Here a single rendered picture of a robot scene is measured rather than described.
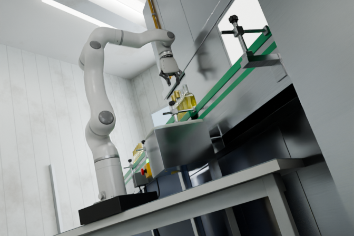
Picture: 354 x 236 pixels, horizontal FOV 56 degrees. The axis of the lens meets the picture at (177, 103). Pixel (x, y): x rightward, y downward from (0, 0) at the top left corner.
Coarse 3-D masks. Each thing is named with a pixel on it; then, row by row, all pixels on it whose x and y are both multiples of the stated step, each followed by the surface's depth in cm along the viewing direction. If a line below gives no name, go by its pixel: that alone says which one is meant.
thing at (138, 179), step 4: (140, 172) 208; (132, 176) 212; (136, 176) 206; (140, 176) 207; (144, 176) 208; (136, 180) 205; (140, 180) 206; (144, 180) 207; (148, 180) 207; (136, 184) 204; (140, 184) 205; (144, 184) 208
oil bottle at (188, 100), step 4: (188, 92) 176; (184, 96) 174; (188, 96) 174; (192, 96) 174; (184, 100) 174; (188, 100) 173; (192, 100) 173; (184, 104) 175; (188, 104) 172; (192, 104) 172; (196, 104) 173; (184, 108) 175; (188, 108) 171
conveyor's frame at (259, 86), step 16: (256, 80) 110; (272, 80) 103; (288, 80) 96; (240, 96) 120; (256, 96) 112; (272, 96) 104; (288, 96) 114; (224, 112) 132; (240, 112) 121; (256, 112) 132; (272, 112) 123; (208, 128) 146; (224, 128) 133; (240, 128) 144; (224, 144) 158; (128, 192) 265
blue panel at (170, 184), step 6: (174, 174) 170; (186, 174) 156; (162, 180) 189; (168, 180) 180; (174, 180) 171; (186, 180) 156; (150, 186) 213; (156, 186) 201; (162, 186) 191; (168, 186) 181; (174, 186) 172; (180, 186) 165; (162, 192) 192; (168, 192) 183; (174, 192) 173
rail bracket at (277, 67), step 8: (232, 16) 101; (232, 24) 102; (224, 32) 98; (232, 32) 99; (240, 32) 99; (248, 32) 102; (256, 32) 103; (264, 32) 104; (240, 40) 99; (248, 56) 95; (256, 56) 96; (264, 56) 97; (272, 56) 98; (248, 64) 96; (256, 64) 98; (264, 64) 100; (272, 64) 101; (280, 64) 98; (272, 72) 102; (280, 72) 98
